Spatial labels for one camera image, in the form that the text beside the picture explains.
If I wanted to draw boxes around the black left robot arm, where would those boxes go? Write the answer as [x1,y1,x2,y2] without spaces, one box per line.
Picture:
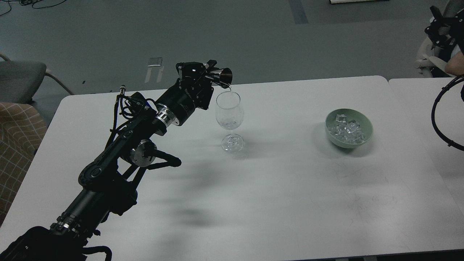
[1,60,233,261]

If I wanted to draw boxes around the black floor cables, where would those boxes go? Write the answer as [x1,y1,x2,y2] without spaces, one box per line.
[0,0,67,16]

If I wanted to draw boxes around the clear ice cubes pile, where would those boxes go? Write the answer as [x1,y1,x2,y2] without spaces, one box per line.
[328,114,366,144]

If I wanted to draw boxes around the clear wine glass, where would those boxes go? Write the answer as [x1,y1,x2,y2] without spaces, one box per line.
[215,90,245,153]

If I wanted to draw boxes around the grey chair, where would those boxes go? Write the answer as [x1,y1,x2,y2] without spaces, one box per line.
[0,53,75,104]

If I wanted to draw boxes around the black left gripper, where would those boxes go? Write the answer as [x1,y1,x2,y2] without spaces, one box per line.
[156,59,218,126]

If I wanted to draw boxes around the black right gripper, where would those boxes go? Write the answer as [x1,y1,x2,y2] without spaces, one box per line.
[425,5,464,53]

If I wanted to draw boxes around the green bowl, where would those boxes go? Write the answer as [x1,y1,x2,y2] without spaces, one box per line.
[324,108,373,149]

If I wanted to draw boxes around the steel cocktail jigger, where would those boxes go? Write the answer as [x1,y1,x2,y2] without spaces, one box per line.
[207,67,233,89]

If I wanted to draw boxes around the white office chair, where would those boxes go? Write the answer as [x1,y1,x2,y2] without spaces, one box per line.
[414,0,464,78]

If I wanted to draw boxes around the beige checkered cushion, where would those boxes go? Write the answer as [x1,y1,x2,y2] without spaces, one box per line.
[0,102,47,224]

